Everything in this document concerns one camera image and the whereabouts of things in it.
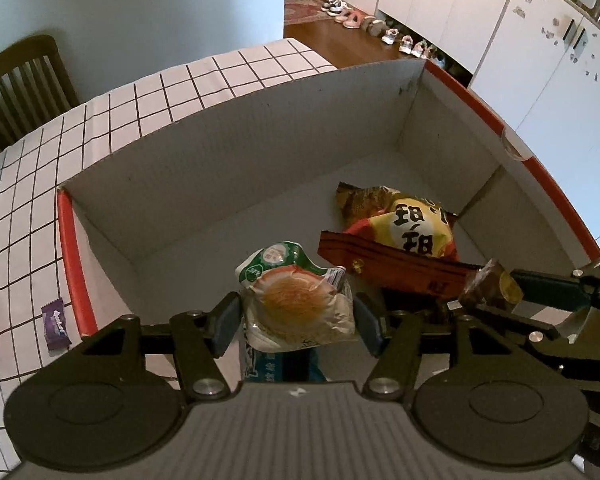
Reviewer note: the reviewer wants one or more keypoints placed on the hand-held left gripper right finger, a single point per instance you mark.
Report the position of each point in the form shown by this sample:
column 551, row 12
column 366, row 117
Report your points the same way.
column 367, row 327

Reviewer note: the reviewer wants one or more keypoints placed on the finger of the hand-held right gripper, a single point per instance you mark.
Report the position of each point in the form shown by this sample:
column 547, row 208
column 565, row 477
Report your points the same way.
column 545, row 287
column 547, row 342

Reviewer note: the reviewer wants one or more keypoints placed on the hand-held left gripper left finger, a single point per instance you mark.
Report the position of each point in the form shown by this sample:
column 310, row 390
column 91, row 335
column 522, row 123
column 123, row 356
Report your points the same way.
column 226, row 325

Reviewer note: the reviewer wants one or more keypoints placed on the small gold brown candy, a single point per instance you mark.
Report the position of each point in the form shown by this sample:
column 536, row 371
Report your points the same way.
column 490, row 285

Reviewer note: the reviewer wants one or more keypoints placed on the red chip bag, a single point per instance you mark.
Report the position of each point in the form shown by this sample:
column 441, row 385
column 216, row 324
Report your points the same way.
column 395, row 265

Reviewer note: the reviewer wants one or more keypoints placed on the white round bun packet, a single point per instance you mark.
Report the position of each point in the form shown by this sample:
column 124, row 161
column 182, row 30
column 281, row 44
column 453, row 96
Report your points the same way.
column 295, row 300

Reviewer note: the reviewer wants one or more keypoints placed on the yellow chip bag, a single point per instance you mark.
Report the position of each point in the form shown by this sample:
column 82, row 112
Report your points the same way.
column 410, row 225

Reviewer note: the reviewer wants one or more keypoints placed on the red cardboard box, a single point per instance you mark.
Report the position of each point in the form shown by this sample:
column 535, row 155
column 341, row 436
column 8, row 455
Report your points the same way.
column 230, row 185

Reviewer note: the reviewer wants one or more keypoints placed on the purple candy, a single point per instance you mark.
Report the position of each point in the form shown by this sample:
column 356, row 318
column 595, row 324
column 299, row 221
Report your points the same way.
column 56, row 322

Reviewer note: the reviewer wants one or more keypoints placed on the white tall cupboard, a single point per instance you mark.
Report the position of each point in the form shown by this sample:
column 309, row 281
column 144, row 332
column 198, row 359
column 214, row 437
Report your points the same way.
column 555, row 100

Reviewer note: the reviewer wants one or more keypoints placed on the checked white tablecloth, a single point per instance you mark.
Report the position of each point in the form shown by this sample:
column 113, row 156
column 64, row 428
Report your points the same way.
column 30, row 210

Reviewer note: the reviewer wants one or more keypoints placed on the row of shoes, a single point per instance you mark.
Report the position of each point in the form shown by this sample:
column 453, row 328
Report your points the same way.
column 380, row 25

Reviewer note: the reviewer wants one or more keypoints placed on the white low cupboard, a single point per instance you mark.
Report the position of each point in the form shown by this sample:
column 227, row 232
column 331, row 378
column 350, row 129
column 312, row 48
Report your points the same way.
column 440, row 0

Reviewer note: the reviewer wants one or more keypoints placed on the dark wooden chair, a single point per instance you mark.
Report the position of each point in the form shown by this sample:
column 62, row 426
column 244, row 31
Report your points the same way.
column 25, row 85

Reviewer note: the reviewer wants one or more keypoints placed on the patterned door rug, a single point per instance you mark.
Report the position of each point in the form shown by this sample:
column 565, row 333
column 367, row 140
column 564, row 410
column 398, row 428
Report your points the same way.
column 307, row 10

